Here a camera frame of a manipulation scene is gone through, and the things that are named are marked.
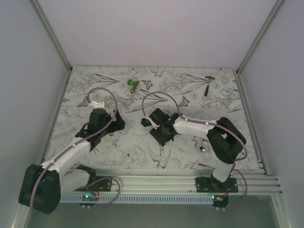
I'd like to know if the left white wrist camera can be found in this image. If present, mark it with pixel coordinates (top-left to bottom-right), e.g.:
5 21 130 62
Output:
90 101 105 110

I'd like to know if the small black hammer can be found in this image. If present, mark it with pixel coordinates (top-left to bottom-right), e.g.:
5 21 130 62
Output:
204 76 215 96

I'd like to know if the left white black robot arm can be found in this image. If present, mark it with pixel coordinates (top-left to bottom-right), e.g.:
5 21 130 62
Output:
18 108 125 215

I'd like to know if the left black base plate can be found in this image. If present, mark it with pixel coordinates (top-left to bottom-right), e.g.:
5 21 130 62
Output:
76 176 112 192

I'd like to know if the aluminium rail frame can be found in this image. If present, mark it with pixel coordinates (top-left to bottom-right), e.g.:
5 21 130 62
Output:
97 169 283 195

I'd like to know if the controller board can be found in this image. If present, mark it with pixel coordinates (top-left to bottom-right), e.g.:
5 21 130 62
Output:
79 194 99 207
212 195 229 208

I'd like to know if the left controller board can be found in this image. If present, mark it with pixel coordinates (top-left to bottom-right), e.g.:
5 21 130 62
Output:
79 194 99 207

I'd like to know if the purple cable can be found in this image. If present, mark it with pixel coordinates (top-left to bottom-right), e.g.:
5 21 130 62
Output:
29 87 118 215
142 91 248 162

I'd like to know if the right controller board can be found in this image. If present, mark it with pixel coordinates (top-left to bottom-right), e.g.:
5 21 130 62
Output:
212 195 229 208

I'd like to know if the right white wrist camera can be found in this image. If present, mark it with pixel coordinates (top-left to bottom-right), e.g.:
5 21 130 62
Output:
146 116 159 129

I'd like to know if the white blue capped part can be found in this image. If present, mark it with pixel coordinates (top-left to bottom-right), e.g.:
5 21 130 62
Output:
199 141 208 152

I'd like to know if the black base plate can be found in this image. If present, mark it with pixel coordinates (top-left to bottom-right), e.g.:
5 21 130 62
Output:
195 177 238 193
76 176 112 192

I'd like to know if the black fuse box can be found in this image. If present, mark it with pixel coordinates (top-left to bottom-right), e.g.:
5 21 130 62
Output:
141 118 152 127

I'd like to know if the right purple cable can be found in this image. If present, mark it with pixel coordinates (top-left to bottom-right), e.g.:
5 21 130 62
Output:
142 91 248 162

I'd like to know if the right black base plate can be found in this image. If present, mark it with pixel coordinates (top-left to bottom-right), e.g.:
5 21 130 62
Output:
195 177 238 193

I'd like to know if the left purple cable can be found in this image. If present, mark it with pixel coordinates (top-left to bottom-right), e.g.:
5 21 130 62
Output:
29 87 118 215

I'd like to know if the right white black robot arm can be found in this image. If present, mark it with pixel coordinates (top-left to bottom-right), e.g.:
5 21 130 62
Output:
144 113 246 192

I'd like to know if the slotted grey cable duct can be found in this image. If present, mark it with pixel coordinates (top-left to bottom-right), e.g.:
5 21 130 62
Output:
60 193 213 205

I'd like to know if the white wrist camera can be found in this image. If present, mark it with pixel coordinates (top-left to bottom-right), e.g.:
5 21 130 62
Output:
90 101 105 110
146 116 159 129

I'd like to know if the floral patterned table mat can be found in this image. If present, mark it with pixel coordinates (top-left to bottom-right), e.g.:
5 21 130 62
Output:
45 66 258 170

